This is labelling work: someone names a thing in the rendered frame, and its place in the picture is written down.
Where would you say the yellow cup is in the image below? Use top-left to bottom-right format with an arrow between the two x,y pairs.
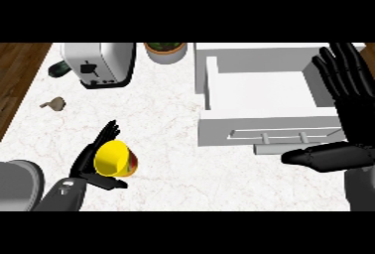
92,139 -> 138,178

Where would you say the small brown mushroom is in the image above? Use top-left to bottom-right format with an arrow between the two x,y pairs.
38,96 -> 67,112

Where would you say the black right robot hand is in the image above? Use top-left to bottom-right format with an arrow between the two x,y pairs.
280,42 -> 375,174

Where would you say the white drawer handle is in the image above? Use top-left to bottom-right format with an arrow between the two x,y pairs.
225,126 -> 342,144

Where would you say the dark green cucumber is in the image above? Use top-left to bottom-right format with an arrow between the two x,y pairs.
47,60 -> 73,78

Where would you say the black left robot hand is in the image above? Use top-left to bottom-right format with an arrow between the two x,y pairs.
69,119 -> 128,191

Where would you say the white open drawer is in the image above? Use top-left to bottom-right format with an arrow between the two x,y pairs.
196,56 -> 348,156

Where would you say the silver toaster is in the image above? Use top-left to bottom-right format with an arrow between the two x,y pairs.
60,43 -> 137,90

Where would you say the potted plant in grey pot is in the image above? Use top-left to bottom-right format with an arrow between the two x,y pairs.
141,43 -> 188,64

